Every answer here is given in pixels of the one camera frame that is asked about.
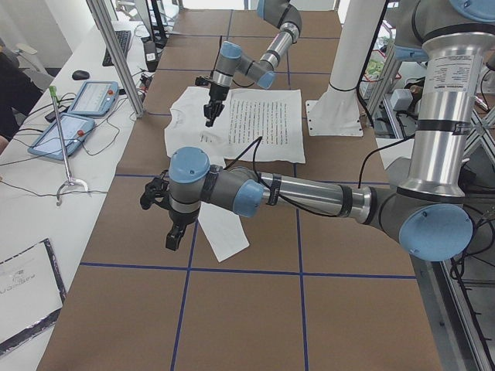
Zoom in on black computer mouse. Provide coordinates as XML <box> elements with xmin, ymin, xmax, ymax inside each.
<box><xmin>72</xmin><ymin>70</ymin><xmax>90</xmax><ymax>80</ymax></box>

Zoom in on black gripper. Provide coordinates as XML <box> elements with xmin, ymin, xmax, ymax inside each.
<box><xmin>203</xmin><ymin>82</ymin><xmax>230</xmax><ymax>128</ymax></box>
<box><xmin>166</xmin><ymin>209</ymin><xmax>200</xmax><ymax>250</ymax></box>

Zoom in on white long sleeve t-shirt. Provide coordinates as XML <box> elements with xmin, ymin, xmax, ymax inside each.
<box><xmin>163</xmin><ymin>85</ymin><xmax>307</xmax><ymax>263</ymax></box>

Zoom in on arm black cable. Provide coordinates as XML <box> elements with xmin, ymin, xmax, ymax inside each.
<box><xmin>210</xmin><ymin>35</ymin><xmax>256</xmax><ymax>88</ymax></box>
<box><xmin>222</xmin><ymin>135</ymin><xmax>415</xmax><ymax>218</ymax></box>

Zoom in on black power adapter white label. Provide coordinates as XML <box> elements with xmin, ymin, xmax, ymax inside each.
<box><xmin>143</xmin><ymin>40</ymin><xmax>159</xmax><ymax>72</ymax></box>

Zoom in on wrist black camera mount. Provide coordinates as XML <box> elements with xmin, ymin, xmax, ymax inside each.
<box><xmin>194</xmin><ymin>76</ymin><xmax>212</xmax><ymax>87</ymax></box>
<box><xmin>140</xmin><ymin>177</ymin><xmax>170</xmax><ymax>210</ymax></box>

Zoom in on aluminium frame post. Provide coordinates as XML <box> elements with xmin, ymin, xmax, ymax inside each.
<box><xmin>86</xmin><ymin>0</ymin><xmax>144</xmax><ymax>118</ymax></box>

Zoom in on metal grabber stick green handle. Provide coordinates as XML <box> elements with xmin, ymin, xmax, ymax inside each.
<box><xmin>49</xmin><ymin>85</ymin><xmax>89</xmax><ymax>206</ymax></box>

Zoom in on black keyboard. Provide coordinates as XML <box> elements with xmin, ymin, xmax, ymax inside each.
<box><xmin>101</xmin><ymin>29</ymin><xmax>133</xmax><ymax>66</ymax></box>

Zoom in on blue teach pendant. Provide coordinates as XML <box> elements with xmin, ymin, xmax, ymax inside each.
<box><xmin>27</xmin><ymin>113</ymin><xmax>96</xmax><ymax>162</ymax></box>
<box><xmin>67</xmin><ymin>80</ymin><xmax>119</xmax><ymax>117</ymax></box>

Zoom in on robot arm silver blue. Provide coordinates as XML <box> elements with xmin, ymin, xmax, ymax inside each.
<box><xmin>162</xmin><ymin>1</ymin><xmax>494</xmax><ymax>261</ymax></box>
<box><xmin>203</xmin><ymin>1</ymin><xmax>302</xmax><ymax>128</ymax></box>

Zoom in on white paper in plastic sleeve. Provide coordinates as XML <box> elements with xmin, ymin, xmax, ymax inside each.
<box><xmin>1</xmin><ymin>239</ymin><xmax>67</xmax><ymax>356</ymax></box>

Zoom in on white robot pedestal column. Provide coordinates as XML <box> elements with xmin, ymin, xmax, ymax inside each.
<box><xmin>307</xmin><ymin>0</ymin><xmax>387</xmax><ymax>137</ymax></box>

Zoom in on upper blue teach pendant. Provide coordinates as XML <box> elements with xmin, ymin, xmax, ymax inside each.
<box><xmin>67</xmin><ymin>80</ymin><xmax>119</xmax><ymax>117</ymax></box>

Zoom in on lower blue teach pendant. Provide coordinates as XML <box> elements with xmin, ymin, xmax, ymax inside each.
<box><xmin>27</xmin><ymin>113</ymin><xmax>96</xmax><ymax>162</ymax></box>

